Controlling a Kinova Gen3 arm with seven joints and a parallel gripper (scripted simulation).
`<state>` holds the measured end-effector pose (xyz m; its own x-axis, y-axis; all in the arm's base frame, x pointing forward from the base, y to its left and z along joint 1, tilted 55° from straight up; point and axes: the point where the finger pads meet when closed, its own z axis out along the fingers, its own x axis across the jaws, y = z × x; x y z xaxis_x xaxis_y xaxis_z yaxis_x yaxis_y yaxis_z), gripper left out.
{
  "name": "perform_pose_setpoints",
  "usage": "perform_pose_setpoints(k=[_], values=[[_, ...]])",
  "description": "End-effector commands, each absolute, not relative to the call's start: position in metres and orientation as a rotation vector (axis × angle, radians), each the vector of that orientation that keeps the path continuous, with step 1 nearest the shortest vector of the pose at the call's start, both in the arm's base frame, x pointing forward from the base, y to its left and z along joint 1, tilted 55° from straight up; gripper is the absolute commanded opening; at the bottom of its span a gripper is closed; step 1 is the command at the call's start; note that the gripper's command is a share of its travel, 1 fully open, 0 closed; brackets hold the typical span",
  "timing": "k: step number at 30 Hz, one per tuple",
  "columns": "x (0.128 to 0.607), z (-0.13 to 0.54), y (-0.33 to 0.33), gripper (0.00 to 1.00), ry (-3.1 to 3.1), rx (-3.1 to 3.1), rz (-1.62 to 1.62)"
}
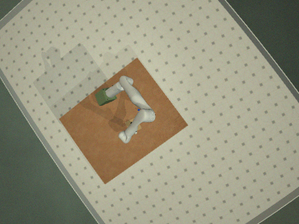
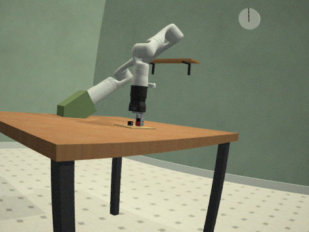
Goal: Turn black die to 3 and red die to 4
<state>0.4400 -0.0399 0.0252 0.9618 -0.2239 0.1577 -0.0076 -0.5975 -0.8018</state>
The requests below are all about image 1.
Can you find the tan square mat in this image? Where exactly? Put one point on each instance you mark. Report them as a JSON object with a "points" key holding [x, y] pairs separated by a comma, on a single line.
{"points": [[128, 123]]}

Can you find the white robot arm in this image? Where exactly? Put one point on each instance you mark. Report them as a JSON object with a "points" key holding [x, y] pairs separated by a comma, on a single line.
{"points": [[145, 114]]}

